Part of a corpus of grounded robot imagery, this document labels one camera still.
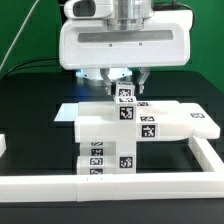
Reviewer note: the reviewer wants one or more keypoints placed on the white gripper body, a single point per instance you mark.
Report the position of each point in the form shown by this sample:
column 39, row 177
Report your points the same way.
column 164, row 41

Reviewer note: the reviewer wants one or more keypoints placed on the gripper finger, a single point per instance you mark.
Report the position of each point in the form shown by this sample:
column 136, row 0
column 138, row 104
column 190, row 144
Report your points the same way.
column 109, row 84
column 144, row 74

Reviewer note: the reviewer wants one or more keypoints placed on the white tagged cube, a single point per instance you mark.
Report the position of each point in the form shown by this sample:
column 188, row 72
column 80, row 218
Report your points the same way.
column 126, row 108
column 124, row 89

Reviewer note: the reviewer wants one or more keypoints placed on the white chair back frame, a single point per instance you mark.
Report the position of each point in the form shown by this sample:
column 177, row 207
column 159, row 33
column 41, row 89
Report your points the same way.
column 155, row 121

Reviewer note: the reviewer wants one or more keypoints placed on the white chair seat part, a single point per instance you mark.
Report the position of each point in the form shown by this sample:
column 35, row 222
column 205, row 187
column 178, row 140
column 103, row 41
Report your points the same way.
column 126, row 157

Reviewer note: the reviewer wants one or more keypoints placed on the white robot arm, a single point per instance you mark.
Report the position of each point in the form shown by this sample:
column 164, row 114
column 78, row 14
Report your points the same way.
column 102, row 36

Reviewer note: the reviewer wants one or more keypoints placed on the white block at left edge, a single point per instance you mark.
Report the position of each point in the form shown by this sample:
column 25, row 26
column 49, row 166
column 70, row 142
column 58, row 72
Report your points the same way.
column 2, row 144

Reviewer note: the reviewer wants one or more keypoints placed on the white L-shaped fence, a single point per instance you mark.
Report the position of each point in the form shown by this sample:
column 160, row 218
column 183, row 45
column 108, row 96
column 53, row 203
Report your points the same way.
column 208, row 183

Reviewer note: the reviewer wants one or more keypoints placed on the white marker base plate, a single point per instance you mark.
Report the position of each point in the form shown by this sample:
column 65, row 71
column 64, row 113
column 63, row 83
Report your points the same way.
column 67, row 112

